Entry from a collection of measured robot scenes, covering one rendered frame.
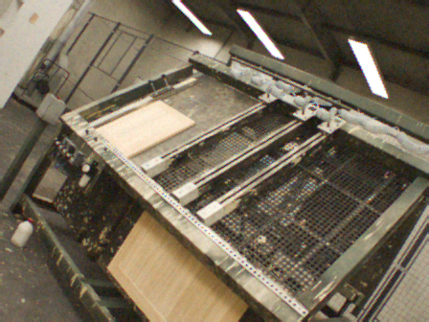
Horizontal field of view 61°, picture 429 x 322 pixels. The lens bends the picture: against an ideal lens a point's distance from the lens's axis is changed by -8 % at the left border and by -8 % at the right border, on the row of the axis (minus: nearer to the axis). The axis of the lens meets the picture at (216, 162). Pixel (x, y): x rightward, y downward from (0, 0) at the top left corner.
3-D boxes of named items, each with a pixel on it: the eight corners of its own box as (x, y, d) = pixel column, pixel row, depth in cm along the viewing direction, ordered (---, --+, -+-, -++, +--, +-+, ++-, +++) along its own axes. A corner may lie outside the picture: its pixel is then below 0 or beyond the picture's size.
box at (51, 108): (34, 113, 262) (48, 92, 262) (47, 120, 271) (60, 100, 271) (40, 120, 255) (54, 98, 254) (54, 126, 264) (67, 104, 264)
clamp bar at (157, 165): (140, 172, 229) (133, 140, 214) (275, 101, 288) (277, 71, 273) (149, 181, 223) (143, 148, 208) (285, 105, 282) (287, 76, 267)
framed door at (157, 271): (109, 268, 239) (106, 267, 237) (155, 197, 238) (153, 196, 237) (199, 375, 185) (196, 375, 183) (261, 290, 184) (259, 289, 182)
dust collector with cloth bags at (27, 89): (0, 81, 762) (57, -5, 760) (28, 97, 815) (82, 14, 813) (14, 102, 672) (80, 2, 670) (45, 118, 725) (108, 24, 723)
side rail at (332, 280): (293, 311, 162) (296, 298, 155) (413, 190, 216) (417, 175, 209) (306, 323, 157) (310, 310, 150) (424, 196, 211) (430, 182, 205)
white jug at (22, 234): (8, 238, 240) (22, 213, 240) (20, 241, 248) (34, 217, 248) (12, 246, 234) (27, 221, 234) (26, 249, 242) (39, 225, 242)
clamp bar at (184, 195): (171, 199, 211) (166, 166, 196) (308, 117, 269) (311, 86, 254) (182, 209, 205) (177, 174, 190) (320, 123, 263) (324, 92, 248)
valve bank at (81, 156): (39, 152, 251) (57, 123, 251) (56, 159, 263) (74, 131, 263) (68, 190, 221) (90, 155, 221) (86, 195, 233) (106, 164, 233)
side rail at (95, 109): (77, 122, 289) (74, 109, 282) (189, 73, 344) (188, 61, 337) (80, 125, 286) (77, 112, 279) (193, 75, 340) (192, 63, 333)
